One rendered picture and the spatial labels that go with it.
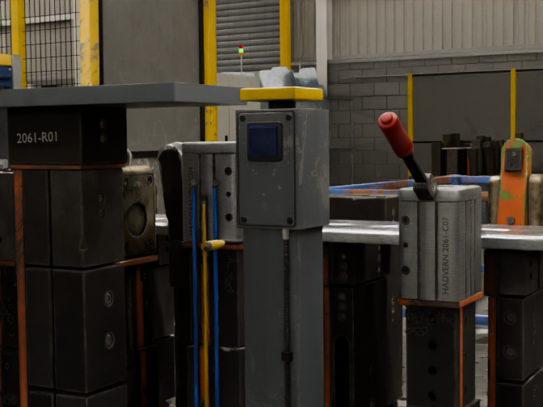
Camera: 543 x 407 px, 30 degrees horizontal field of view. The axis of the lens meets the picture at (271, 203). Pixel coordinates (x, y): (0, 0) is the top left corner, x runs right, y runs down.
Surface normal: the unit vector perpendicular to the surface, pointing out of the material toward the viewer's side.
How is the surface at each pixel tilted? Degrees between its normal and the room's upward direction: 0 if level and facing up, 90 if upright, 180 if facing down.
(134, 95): 90
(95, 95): 90
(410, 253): 90
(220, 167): 90
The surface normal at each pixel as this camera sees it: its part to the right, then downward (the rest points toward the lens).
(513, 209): -0.47, -0.14
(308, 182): 0.88, 0.02
